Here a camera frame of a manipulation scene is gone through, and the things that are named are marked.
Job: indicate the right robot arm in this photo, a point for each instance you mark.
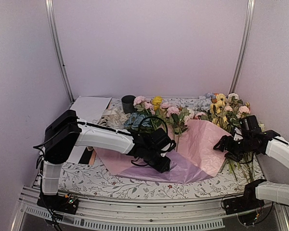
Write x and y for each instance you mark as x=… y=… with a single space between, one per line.
x=274 y=187

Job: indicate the yellow flower stem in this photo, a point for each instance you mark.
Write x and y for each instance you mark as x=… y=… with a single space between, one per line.
x=159 y=112

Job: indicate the pile of fake flowers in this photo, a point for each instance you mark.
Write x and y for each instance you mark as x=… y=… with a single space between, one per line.
x=225 y=112

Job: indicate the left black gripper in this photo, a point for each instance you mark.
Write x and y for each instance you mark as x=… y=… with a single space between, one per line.
x=162 y=167

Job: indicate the left aluminium frame post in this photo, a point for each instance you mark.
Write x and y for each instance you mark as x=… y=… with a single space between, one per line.
x=57 y=48

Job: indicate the front aluminium rail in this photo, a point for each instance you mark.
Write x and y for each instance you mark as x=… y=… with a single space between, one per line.
x=96 y=213

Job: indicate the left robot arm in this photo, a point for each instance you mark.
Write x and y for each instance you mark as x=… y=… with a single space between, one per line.
x=68 y=131

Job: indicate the dark grey mug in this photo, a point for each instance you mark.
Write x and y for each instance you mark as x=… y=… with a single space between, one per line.
x=127 y=103

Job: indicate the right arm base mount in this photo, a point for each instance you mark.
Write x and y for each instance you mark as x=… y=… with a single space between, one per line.
x=237 y=204

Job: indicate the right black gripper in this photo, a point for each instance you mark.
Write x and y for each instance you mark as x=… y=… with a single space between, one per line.
x=232 y=156

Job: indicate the white printed ribbon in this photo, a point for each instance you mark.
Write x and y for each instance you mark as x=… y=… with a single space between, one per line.
x=113 y=118

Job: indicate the aluminium frame post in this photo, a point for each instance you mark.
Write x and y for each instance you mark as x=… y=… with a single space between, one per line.
x=243 y=46
x=57 y=48

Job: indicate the right aluminium frame post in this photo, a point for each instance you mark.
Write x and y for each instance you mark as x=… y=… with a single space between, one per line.
x=243 y=46

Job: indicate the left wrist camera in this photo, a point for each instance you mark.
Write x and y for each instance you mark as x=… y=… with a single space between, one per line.
x=169 y=147

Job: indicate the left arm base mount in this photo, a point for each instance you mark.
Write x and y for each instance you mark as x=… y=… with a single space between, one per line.
x=66 y=204

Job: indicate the blue hydrangea stem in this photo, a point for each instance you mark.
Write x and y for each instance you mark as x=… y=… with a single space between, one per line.
x=139 y=122

